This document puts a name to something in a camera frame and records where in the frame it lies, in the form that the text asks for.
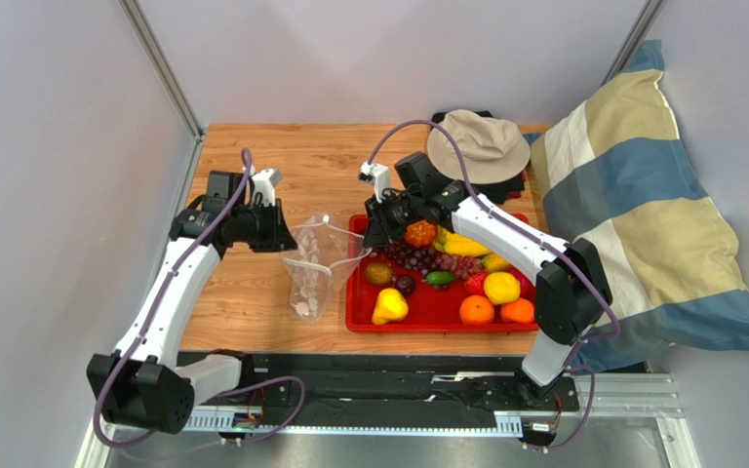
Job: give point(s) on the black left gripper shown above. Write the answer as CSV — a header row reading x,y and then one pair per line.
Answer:
x,y
279,239

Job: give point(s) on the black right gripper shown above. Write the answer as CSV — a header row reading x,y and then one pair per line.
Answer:
x,y
379,220

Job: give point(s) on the clear dotted zip top bag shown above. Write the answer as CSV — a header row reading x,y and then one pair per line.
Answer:
x,y
324,259

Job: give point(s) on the yellow banana bunch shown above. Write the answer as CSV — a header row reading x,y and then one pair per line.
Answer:
x,y
447,242

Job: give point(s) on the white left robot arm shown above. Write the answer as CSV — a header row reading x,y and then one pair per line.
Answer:
x,y
140,384

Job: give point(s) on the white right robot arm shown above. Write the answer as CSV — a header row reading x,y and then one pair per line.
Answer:
x,y
571,288

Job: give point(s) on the brown kiwi fruit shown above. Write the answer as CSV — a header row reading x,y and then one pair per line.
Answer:
x,y
379,274

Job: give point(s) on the small orange pumpkin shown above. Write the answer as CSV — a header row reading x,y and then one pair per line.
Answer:
x,y
420,234

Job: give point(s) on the dark purple grape bunch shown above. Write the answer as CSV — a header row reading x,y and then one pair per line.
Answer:
x,y
422,259

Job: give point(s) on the dark purple plum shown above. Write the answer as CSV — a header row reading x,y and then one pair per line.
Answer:
x,y
405,284

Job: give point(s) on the red plastic tray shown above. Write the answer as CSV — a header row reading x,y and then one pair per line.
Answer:
x,y
430,310

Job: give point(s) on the yellow pear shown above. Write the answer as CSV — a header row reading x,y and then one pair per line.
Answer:
x,y
390,306

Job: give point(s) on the small green pepper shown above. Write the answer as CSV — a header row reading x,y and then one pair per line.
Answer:
x,y
439,279

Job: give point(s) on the light purple grape bunch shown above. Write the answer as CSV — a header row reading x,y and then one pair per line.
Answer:
x,y
462,266

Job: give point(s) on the yellow green mango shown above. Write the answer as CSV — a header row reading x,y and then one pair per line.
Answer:
x,y
493,262

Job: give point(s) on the orange fruit front left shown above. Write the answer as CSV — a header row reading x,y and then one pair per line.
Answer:
x,y
476,310

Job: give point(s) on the orange fruit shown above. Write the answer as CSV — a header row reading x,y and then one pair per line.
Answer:
x,y
519,311
476,310

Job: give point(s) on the beige bucket hat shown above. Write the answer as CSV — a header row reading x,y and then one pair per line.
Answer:
x,y
478,149

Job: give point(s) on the red apple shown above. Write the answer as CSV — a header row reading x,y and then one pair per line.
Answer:
x,y
527,288

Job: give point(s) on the orange fruit front right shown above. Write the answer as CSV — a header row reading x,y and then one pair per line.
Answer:
x,y
519,311

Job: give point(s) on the blue yellow striped pillow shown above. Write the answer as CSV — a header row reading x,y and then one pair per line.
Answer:
x,y
615,172

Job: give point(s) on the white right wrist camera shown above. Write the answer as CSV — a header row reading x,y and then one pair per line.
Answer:
x,y
377,176

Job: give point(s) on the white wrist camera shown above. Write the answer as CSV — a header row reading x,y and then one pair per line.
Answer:
x,y
263,187
377,176

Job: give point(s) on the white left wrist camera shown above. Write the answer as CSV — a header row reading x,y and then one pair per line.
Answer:
x,y
263,187

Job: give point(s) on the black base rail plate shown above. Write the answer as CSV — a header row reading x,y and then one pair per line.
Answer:
x,y
384,392

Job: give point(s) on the left aluminium frame post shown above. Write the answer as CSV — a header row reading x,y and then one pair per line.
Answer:
x,y
150,43

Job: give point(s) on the aluminium frame post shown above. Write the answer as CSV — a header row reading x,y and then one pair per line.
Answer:
x,y
636,36
150,43

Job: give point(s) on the aluminium base frame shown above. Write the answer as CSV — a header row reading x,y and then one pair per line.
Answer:
x,y
626,420

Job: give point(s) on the right aluminium frame post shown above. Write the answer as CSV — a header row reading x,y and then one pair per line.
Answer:
x,y
636,36

